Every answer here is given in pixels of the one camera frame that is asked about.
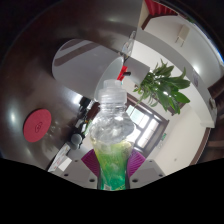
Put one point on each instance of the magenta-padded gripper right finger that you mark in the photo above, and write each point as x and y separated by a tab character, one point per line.
146	171

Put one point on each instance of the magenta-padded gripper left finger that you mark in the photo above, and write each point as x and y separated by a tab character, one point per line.
78	171

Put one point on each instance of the clear bottle with green drink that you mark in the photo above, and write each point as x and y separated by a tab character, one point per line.
111	133

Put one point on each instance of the printed magazine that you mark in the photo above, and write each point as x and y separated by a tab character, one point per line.
61	156

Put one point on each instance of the grey microphone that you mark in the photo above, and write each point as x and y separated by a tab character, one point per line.
76	141

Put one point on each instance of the green exit sign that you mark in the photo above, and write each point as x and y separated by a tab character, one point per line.
164	136

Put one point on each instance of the brown wooden glazed door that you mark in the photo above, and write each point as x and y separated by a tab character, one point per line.
146	123

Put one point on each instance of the flat round red coaster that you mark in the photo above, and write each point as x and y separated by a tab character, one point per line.
37	125

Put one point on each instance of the potted plant with short leaves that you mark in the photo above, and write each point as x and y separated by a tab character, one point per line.
166	86

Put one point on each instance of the red stairs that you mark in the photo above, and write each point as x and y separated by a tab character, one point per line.
160	7

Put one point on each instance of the white wall heater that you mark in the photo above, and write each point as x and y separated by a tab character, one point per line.
182	35

